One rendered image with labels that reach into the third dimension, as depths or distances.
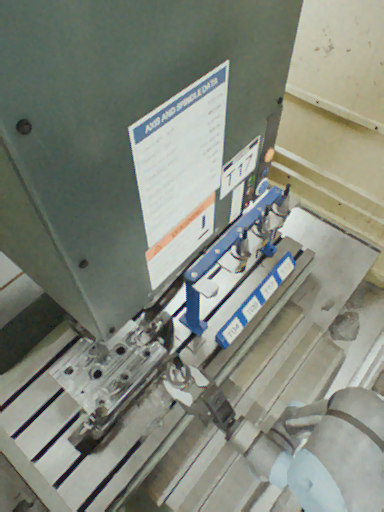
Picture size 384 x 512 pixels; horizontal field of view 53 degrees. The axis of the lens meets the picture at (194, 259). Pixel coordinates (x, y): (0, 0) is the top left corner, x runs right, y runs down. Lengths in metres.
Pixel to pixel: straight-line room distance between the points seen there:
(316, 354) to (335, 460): 0.96
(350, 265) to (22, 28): 1.59
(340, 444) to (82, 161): 0.57
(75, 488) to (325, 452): 0.81
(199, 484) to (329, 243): 1.07
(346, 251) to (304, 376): 0.56
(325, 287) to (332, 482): 1.14
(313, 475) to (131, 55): 0.61
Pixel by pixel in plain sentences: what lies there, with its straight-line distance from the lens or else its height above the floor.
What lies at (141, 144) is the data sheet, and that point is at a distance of 0.43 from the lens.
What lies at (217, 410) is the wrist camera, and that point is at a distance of 0.95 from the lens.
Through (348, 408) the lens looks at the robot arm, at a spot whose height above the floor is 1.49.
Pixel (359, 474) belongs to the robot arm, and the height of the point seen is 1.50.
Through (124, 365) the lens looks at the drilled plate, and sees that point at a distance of 1.27.
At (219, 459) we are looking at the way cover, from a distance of 1.45.
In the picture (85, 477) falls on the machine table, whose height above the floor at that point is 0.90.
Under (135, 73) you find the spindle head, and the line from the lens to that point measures 0.39.
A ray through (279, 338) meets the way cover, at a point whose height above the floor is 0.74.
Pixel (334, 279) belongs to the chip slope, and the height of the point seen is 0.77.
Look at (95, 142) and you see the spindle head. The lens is 0.38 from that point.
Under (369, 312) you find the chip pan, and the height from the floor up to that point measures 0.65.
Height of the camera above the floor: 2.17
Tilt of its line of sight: 56 degrees down
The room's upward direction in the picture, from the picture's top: straight up
